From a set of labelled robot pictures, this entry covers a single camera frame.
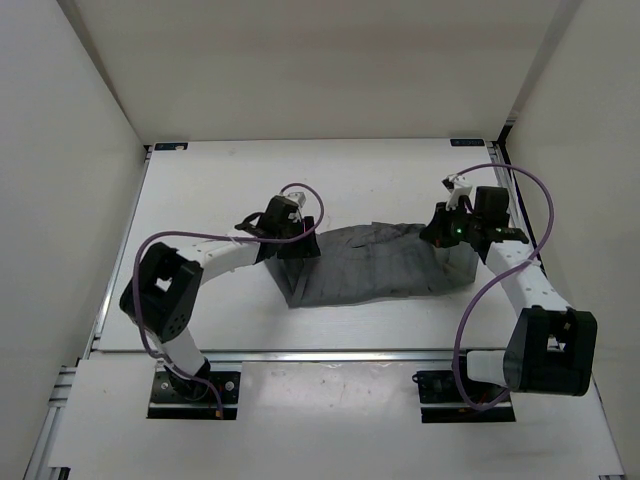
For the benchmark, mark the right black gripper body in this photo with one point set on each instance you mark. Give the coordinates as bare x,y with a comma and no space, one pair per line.
460,226

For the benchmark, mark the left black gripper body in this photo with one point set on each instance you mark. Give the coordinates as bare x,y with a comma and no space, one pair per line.
296,229

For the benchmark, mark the grey pleated skirt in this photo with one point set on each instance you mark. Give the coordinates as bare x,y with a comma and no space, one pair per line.
365,263

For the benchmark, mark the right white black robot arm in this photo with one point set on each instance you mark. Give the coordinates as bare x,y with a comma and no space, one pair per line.
552,346

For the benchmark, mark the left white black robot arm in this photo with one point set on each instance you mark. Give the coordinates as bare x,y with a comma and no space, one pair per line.
161,295

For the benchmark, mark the right blue label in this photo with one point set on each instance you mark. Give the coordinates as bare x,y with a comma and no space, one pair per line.
467,142

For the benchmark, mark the blue label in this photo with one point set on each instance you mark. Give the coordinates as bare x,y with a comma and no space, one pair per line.
467,142
171,146

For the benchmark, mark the left blue label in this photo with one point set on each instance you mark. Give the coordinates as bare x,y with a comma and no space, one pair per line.
171,146

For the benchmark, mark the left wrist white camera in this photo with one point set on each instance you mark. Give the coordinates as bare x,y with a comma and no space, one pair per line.
299,198

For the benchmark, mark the wrist white camera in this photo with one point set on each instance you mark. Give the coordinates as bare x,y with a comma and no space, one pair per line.
458,187
299,198

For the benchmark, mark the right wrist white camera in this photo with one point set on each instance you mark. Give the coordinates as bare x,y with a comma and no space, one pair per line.
458,187

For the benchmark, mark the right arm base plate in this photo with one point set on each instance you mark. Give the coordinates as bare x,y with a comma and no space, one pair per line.
441,402

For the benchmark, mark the aluminium front rail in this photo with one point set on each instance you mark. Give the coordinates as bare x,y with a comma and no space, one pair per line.
331,356

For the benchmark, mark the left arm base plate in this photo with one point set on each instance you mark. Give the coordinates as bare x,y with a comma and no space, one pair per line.
174,398

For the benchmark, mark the right aluminium frame rail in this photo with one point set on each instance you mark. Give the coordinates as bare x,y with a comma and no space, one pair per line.
509,179

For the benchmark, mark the aluminium frame rail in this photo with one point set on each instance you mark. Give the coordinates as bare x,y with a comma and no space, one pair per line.
509,179
38,467

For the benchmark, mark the left aluminium frame rail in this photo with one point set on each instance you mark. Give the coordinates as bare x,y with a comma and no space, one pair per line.
38,467

